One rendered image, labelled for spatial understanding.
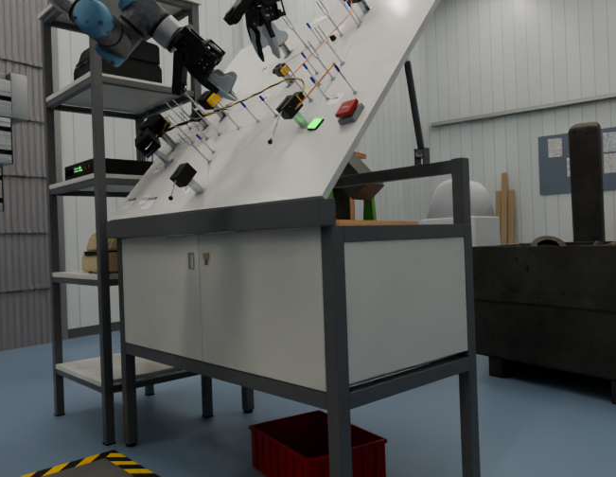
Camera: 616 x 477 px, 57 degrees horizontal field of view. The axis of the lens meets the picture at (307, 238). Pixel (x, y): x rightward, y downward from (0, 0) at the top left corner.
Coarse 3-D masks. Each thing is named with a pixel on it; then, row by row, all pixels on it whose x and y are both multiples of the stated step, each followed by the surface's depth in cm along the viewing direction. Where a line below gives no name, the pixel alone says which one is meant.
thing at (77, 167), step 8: (88, 160) 233; (112, 160) 231; (120, 160) 234; (128, 160) 236; (136, 160) 239; (64, 168) 253; (72, 168) 246; (80, 168) 239; (88, 168) 233; (112, 168) 231; (120, 168) 234; (128, 168) 236; (136, 168) 238; (144, 168) 241; (72, 176) 246; (80, 176) 239
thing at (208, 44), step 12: (180, 36) 142; (192, 36) 142; (168, 48) 144; (180, 48) 144; (192, 48) 144; (204, 48) 141; (216, 48) 146; (192, 60) 143; (204, 60) 144; (216, 60) 142; (192, 72) 146; (204, 72) 145
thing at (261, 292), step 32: (224, 256) 167; (256, 256) 155; (288, 256) 146; (320, 256) 137; (224, 288) 167; (256, 288) 156; (288, 288) 146; (320, 288) 137; (224, 320) 168; (256, 320) 156; (288, 320) 146; (320, 320) 138; (224, 352) 168; (256, 352) 157; (288, 352) 147; (320, 352) 138; (320, 384) 138
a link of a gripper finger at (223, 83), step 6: (210, 78) 146; (216, 78) 146; (222, 78) 146; (228, 78) 145; (216, 84) 147; (222, 84) 147; (228, 84) 146; (222, 90) 147; (228, 90) 147; (222, 96) 148; (228, 96) 148
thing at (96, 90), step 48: (192, 0) 251; (48, 48) 263; (48, 96) 263; (96, 96) 222; (144, 96) 257; (192, 96) 251; (48, 144) 262; (96, 144) 221; (48, 192) 262; (96, 192) 222; (48, 240) 264; (96, 384) 228; (144, 384) 232
